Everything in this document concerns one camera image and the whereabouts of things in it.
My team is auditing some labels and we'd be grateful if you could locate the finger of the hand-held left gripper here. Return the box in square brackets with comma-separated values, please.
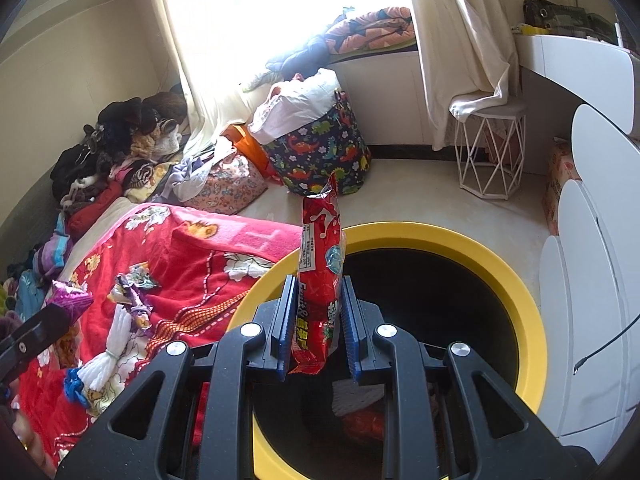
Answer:
[0, 304, 73, 396]

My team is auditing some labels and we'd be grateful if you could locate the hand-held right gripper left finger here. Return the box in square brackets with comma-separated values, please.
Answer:
[55, 274, 301, 480]

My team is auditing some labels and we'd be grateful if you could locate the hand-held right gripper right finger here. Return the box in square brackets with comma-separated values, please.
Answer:
[341, 280, 586, 480]

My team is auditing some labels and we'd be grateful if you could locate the white wrapper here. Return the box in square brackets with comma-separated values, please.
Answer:
[332, 382, 383, 416]

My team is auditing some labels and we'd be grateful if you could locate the purple snack wrapper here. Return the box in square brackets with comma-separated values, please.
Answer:
[45, 280, 95, 321]

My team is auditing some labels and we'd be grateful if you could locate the red snack packet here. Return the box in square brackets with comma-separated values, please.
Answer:
[287, 170, 347, 376]

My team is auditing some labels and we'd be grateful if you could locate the yellow rimmed black bin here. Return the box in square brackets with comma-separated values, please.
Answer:
[225, 222, 548, 480]

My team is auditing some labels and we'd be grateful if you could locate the purple striped cloth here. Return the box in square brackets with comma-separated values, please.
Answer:
[32, 212, 73, 281]

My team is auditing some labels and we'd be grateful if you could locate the red floral blanket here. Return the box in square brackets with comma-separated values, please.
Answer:
[10, 202, 306, 471]

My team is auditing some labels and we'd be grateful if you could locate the grey headboard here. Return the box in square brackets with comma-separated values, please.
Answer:
[0, 170, 63, 281]

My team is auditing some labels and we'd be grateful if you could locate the cream bed sheet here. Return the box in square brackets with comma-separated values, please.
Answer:
[65, 195, 136, 281]

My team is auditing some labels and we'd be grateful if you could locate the pink floral bag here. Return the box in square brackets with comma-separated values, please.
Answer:
[200, 152, 269, 216]

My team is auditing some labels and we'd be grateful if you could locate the dinosaur print laundry basket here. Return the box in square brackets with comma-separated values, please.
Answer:
[260, 90, 373, 197]

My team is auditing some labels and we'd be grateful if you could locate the pale lavender garment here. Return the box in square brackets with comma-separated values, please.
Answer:
[160, 137, 236, 201]

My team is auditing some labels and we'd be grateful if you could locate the orange bag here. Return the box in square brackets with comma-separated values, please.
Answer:
[222, 124, 281, 183]

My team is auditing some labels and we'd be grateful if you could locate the white cloth bundle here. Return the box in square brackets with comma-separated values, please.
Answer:
[247, 67, 341, 146]

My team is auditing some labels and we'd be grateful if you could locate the pile of dark clothes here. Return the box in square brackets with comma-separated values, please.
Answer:
[50, 91, 191, 211]

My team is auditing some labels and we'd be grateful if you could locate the white vanity dresser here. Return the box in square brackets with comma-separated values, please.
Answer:
[515, 32, 640, 461]

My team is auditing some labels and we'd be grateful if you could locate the cream curtain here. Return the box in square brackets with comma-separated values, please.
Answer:
[142, 0, 281, 156]
[400, 0, 521, 151]

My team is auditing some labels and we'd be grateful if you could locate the orange patterned quilt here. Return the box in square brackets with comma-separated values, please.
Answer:
[324, 6, 417, 56]

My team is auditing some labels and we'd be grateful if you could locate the black bag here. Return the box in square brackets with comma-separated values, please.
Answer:
[522, 0, 618, 43]

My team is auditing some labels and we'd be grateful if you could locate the black cable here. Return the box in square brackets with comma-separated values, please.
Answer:
[574, 310, 640, 373]

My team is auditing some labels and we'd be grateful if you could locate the white wire stool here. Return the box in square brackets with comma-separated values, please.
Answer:
[448, 97, 528, 202]

